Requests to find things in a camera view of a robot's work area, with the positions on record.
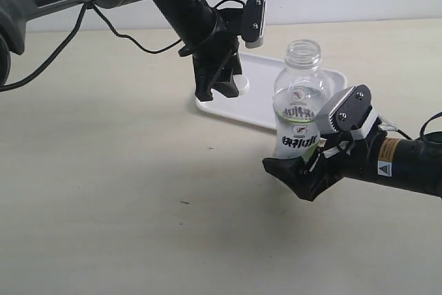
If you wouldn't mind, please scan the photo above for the white bottle cap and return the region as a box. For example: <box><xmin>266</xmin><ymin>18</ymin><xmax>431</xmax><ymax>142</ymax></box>
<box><xmin>233</xmin><ymin>75</ymin><xmax>250</xmax><ymax>95</ymax></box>

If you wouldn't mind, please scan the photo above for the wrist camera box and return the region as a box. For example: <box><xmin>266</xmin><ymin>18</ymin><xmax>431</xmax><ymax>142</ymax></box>
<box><xmin>240</xmin><ymin>0</ymin><xmax>266</xmax><ymax>49</ymax></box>
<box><xmin>314</xmin><ymin>84</ymin><xmax>378</xmax><ymax>140</ymax></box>

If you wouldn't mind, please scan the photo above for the clear plastic water bottle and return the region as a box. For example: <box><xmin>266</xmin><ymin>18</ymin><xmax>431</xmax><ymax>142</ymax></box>
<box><xmin>273</xmin><ymin>39</ymin><xmax>331</xmax><ymax>160</ymax></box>

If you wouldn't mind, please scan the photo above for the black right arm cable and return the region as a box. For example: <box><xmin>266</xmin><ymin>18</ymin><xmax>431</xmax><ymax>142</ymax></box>
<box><xmin>378</xmin><ymin>111</ymin><xmax>442</xmax><ymax>144</ymax></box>

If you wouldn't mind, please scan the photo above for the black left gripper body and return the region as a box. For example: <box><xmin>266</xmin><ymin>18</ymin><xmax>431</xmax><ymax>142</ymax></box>
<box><xmin>177</xmin><ymin>6</ymin><xmax>245</xmax><ymax>67</ymax></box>

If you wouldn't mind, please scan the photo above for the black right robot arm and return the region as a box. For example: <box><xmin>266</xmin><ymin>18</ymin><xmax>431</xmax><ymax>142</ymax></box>
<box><xmin>262</xmin><ymin>129</ymin><xmax>441</xmax><ymax>202</ymax></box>

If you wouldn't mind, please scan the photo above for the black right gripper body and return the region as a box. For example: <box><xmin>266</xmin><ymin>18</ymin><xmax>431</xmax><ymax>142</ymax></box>
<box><xmin>300</xmin><ymin>129</ymin><xmax>387</xmax><ymax>202</ymax></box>

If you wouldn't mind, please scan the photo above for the white rectangular tray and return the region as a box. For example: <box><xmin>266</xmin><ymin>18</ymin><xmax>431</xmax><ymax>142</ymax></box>
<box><xmin>195</xmin><ymin>52</ymin><xmax>347</xmax><ymax>130</ymax></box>

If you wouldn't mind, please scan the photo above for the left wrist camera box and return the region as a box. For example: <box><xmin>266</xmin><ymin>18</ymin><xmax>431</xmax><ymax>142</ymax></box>
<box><xmin>240</xmin><ymin>0</ymin><xmax>266</xmax><ymax>49</ymax></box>

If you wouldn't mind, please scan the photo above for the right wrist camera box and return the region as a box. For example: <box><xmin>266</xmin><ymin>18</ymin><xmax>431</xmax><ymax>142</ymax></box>
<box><xmin>314</xmin><ymin>84</ymin><xmax>378</xmax><ymax>140</ymax></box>

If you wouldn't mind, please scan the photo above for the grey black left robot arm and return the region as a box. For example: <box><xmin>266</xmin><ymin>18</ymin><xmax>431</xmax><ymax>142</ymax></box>
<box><xmin>1</xmin><ymin>0</ymin><xmax>242</xmax><ymax>102</ymax></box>

